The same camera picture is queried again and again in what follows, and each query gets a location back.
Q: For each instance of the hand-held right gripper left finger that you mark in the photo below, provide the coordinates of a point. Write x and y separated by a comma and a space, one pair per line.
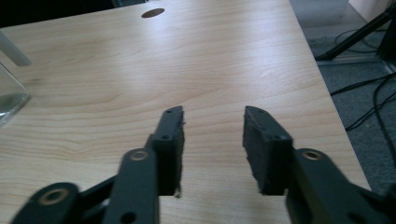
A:
168, 137

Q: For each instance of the black metal stand leg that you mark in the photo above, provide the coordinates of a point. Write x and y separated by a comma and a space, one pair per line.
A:
355, 39

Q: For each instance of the clear glass container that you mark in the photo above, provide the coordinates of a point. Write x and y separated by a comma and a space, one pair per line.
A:
9, 96

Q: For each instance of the silver metal floor rail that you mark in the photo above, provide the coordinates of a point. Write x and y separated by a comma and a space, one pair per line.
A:
351, 61

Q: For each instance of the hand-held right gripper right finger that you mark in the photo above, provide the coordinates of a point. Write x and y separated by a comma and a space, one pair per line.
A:
264, 146

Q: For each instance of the white box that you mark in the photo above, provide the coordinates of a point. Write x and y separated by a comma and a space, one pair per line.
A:
369, 7

